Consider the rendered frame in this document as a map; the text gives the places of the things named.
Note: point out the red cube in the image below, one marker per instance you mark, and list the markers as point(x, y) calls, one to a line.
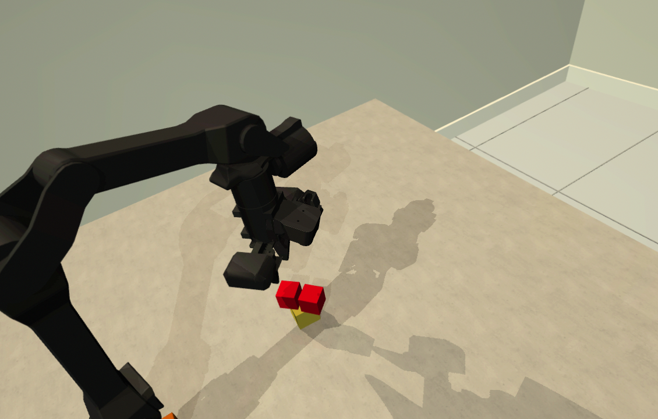
point(288, 294)
point(311, 299)

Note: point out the yellow cube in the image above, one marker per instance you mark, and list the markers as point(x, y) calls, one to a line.
point(304, 319)

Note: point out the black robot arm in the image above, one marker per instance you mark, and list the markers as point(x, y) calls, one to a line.
point(40, 214)

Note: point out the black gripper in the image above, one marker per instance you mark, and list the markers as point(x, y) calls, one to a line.
point(258, 269)

